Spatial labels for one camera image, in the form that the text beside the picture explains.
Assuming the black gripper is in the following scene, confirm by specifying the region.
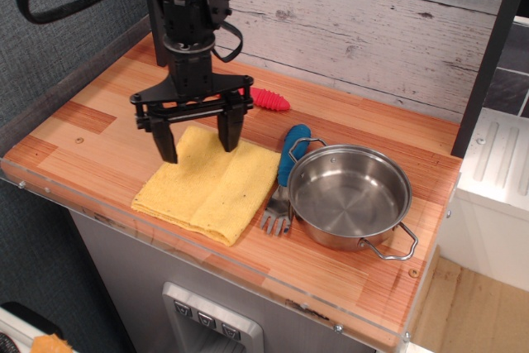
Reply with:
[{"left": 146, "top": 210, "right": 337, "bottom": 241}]
[{"left": 130, "top": 51, "right": 253, "bottom": 164}]

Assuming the orange object at corner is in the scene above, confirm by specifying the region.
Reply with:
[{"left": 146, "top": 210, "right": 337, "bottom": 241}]
[{"left": 30, "top": 334, "right": 74, "bottom": 353}]

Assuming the dark grey right post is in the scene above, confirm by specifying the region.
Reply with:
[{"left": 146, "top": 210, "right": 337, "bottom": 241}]
[{"left": 450, "top": 0, "right": 521, "bottom": 159}]

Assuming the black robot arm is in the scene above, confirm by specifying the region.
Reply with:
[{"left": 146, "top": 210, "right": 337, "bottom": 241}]
[{"left": 130, "top": 0, "right": 253, "bottom": 164}]

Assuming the yellow cloth napkin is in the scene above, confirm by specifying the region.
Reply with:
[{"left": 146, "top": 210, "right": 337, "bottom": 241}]
[{"left": 131, "top": 126, "right": 280, "bottom": 246}]

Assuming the red handled spoon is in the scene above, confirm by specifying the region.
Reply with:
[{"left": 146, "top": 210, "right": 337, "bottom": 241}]
[{"left": 250, "top": 87, "right": 290, "bottom": 112}]

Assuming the clear acrylic edge guard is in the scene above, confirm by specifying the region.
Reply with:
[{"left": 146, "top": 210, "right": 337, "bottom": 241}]
[{"left": 1, "top": 151, "right": 416, "bottom": 352}]

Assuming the white toy sink unit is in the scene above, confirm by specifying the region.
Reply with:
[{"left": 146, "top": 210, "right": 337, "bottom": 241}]
[{"left": 436, "top": 16, "right": 529, "bottom": 292}]

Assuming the grey dispenser button panel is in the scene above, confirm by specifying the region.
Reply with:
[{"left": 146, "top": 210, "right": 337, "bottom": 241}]
[{"left": 162, "top": 282, "right": 265, "bottom": 352}]

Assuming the blue handled fork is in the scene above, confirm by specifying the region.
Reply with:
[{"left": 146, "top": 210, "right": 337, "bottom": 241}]
[{"left": 260, "top": 124, "right": 312, "bottom": 236}]

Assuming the small steel pot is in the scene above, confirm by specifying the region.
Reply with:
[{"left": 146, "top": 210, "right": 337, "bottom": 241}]
[{"left": 287, "top": 138, "right": 419, "bottom": 261}]

